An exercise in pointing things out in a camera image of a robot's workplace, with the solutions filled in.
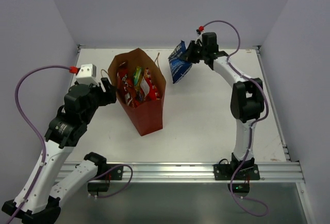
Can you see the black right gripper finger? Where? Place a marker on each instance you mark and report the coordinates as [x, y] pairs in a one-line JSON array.
[[191, 49], [188, 56]]

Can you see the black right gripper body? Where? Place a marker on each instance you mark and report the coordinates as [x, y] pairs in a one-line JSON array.
[[200, 51]]

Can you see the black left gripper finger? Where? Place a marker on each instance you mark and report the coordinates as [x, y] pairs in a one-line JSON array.
[[112, 94], [106, 84]]

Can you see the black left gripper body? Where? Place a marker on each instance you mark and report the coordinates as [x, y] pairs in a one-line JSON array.
[[103, 94]]

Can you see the blue Kettle potato chips bag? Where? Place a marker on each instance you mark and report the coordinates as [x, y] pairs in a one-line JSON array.
[[178, 67]]

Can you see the red brown paper bag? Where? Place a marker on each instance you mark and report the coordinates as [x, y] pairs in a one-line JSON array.
[[147, 117]]

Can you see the red patterned snack bag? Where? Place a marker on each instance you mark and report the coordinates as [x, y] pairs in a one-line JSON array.
[[150, 90]]

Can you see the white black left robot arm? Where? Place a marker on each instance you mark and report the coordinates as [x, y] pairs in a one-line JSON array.
[[41, 199]]

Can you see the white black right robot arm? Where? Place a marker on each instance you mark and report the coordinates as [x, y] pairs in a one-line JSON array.
[[246, 103]]

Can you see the red Doritos chip bag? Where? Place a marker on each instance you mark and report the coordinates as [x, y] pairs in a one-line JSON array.
[[126, 86]]

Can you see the green yellow candy packet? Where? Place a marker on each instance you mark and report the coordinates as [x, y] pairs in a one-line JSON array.
[[137, 76]]

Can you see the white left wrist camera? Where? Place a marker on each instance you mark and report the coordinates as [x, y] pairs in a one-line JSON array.
[[87, 74]]

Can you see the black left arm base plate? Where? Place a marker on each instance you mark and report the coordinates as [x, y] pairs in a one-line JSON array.
[[109, 172]]

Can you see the aluminium front mounting rail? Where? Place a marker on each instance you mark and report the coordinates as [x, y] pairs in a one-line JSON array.
[[267, 172]]

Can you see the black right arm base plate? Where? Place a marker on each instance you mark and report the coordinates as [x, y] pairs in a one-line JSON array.
[[224, 170]]

